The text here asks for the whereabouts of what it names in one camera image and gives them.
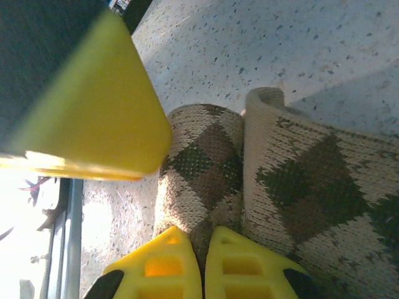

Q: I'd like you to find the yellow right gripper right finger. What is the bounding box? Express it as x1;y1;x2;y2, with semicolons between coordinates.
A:
204;225;312;299

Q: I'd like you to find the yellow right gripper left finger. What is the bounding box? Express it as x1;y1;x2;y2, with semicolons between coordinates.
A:
82;225;201;299

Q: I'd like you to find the brown beige argyle sock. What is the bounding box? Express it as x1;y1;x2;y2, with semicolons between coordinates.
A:
241;87;399;299
152;104;246;268

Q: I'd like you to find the aluminium front rail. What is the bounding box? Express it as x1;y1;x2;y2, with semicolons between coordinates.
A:
37;179;85;299

